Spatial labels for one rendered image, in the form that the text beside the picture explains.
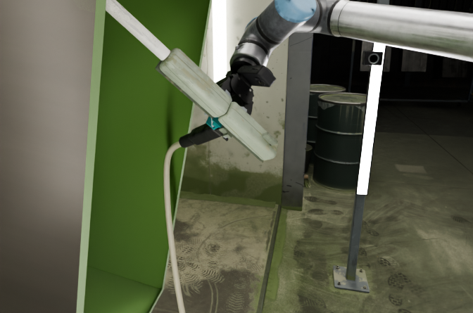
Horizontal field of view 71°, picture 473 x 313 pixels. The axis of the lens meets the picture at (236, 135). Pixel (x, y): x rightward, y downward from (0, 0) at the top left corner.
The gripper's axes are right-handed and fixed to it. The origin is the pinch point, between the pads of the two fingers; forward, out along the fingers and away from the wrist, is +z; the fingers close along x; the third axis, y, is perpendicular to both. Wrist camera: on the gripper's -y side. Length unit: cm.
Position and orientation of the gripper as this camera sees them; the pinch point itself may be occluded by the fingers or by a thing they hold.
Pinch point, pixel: (224, 126)
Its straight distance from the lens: 70.6
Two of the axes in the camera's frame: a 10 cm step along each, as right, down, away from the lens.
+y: -6.8, 2.3, 7.0
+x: -6.6, -6.0, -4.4
